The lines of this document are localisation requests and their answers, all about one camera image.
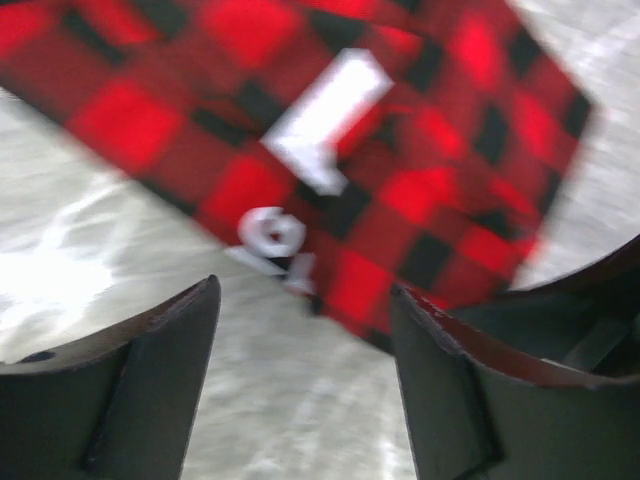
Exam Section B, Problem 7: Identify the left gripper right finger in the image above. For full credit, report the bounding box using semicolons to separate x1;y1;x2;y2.
391;240;639;480

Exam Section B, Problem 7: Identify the red black plaid shirt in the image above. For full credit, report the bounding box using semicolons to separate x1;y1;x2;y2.
1;1;593;351

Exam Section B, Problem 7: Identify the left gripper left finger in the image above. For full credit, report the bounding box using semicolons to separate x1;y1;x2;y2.
1;276;221;479

